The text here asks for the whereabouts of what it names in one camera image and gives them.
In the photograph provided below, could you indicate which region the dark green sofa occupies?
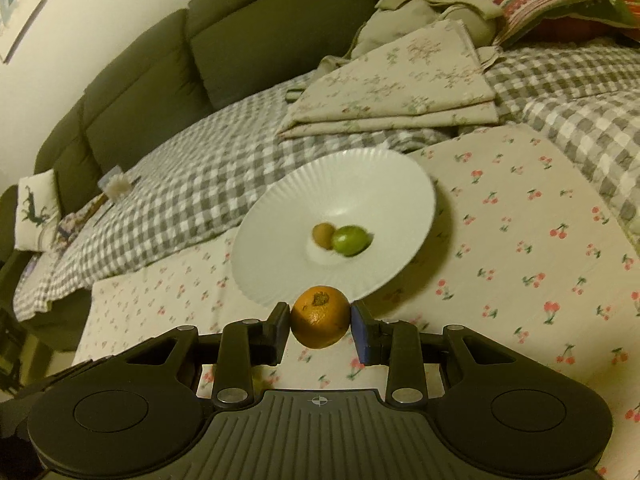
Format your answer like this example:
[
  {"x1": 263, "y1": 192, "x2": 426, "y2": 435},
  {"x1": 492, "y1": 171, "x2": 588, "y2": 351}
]
[{"x1": 0, "y1": 0, "x2": 436, "y2": 356}]

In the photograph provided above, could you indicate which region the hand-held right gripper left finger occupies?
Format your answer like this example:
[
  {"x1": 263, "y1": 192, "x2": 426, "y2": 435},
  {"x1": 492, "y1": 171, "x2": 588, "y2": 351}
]
[{"x1": 121, "y1": 302, "x2": 291, "y2": 407}]

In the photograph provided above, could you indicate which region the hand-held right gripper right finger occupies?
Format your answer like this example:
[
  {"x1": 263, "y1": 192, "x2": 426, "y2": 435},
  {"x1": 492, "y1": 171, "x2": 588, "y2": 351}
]
[{"x1": 350, "y1": 301, "x2": 521, "y2": 407}]

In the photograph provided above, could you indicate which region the green lime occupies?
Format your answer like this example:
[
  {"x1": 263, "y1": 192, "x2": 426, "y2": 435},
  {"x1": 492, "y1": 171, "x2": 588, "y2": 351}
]
[{"x1": 331, "y1": 225, "x2": 373, "y2": 256}]

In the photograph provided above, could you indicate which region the brown kiwi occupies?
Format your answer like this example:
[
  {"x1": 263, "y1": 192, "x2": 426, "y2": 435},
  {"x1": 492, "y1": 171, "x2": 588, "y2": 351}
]
[{"x1": 312, "y1": 223, "x2": 336, "y2": 250}]

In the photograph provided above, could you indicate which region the white fluffy item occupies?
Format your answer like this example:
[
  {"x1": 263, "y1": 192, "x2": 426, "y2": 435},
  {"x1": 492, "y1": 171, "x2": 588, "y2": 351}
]
[{"x1": 100, "y1": 172, "x2": 133, "y2": 202}]

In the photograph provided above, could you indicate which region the white deer print cushion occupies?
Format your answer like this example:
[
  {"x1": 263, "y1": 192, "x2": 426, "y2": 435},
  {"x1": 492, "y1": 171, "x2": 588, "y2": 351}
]
[{"x1": 14, "y1": 169, "x2": 61, "y2": 252}]

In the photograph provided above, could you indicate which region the cherry print sheet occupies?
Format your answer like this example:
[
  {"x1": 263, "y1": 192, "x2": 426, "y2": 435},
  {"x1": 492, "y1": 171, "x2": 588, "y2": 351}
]
[{"x1": 73, "y1": 123, "x2": 640, "y2": 480}]

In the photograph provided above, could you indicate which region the grey checked blanket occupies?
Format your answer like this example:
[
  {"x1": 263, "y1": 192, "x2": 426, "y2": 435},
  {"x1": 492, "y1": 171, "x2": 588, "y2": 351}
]
[{"x1": 12, "y1": 42, "x2": 640, "y2": 322}]

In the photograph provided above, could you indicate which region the framed wall picture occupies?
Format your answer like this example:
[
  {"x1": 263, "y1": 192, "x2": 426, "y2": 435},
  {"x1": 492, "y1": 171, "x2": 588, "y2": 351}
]
[{"x1": 0, "y1": 0, "x2": 49, "y2": 65}]

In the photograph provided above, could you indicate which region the white ribbed plate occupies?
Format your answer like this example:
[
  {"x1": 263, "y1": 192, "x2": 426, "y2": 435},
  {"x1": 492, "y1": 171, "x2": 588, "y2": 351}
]
[{"x1": 232, "y1": 148, "x2": 437, "y2": 309}]

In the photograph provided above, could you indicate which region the folded floral beige sheet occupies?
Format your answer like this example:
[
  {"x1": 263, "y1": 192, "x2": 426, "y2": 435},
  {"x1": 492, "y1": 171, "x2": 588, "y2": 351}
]
[{"x1": 276, "y1": 19, "x2": 501, "y2": 142}]

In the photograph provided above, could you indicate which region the crumpled beige cloth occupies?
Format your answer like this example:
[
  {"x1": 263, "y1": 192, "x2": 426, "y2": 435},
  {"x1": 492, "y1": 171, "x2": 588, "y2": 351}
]
[{"x1": 315, "y1": 0, "x2": 507, "y2": 78}]

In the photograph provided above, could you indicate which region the orange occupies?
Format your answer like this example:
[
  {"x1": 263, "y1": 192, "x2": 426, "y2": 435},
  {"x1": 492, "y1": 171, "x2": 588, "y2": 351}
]
[{"x1": 290, "y1": 285, "x2": 351, "y2": 349}]

